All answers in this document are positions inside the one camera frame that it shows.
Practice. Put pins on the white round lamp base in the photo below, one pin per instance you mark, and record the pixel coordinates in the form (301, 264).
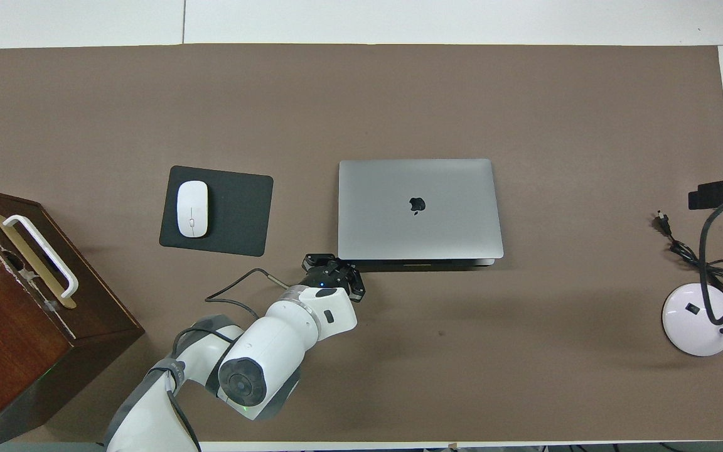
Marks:
(688, 326)

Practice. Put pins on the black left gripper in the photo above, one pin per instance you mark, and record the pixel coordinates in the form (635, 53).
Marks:
(327, 276)

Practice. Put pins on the black mouse pad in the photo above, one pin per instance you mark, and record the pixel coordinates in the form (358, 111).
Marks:
(236, 213)

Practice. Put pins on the brown table mat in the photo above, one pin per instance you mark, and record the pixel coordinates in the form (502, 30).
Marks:
(399, 351)

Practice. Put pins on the dark wooden box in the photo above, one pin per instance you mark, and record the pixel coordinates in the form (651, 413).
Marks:
(16, 351)

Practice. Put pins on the white computer mouse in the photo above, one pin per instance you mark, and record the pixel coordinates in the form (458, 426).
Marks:
(192, 208)

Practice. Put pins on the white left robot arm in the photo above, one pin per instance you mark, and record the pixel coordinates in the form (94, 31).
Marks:
(261, 358)

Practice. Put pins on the grey aluminium laptop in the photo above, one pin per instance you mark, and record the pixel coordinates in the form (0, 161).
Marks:
(418, 232)

